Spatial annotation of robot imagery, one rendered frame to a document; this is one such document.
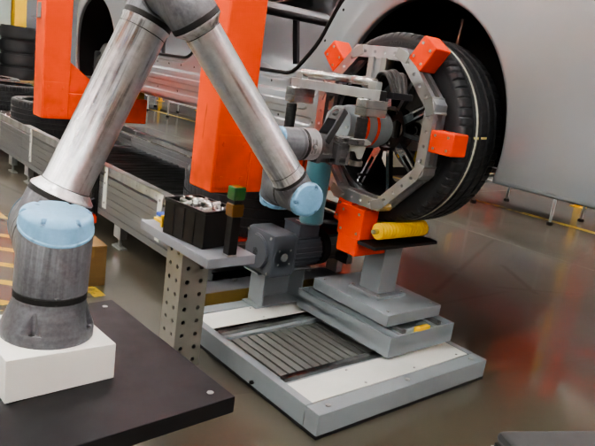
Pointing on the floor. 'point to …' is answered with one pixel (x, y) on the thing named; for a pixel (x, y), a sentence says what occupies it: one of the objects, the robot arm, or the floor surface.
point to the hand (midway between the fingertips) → (363, 140)
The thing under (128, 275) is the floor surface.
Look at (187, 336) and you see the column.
